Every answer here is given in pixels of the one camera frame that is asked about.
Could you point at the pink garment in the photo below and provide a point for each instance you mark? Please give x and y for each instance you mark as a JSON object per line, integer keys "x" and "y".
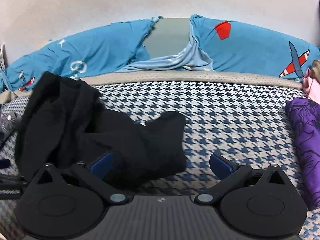
{"x": 313, "y": 90}

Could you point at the purple floral garment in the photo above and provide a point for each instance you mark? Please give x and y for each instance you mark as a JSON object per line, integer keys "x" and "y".
{"x": 307, "y": 142}

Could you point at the white plastic basket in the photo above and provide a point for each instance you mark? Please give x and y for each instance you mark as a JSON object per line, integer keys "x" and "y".
{"x": 2, "y": 57}

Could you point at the grey doodle print garment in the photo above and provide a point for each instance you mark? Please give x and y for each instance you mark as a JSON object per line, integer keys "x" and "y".
{"x": 8, "y": 122}

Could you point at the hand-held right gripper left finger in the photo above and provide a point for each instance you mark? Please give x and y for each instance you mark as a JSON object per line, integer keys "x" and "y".
{"x": 102, "y": 165}

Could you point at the houndstooth mattress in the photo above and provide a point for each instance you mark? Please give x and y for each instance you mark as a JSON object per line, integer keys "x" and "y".
{"x": 225, "y": 120}

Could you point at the blue airplane print cover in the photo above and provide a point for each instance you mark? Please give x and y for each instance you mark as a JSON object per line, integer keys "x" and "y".
{"x": 100, "y": 47}

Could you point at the black t-shirt with red print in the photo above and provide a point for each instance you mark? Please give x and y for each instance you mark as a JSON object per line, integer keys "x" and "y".
{"x": 75, "y": 117}

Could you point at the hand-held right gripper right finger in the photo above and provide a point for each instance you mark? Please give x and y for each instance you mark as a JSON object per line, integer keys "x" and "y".
{"x": 220, "y": 166}

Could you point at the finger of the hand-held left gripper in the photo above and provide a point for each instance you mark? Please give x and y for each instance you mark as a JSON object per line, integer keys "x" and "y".
{"x": 12, "y": 181}
{"x": 3, "y": 163}

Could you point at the cream striped knit sweater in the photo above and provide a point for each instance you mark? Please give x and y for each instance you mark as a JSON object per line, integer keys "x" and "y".
{"x": 317, "y": 68}

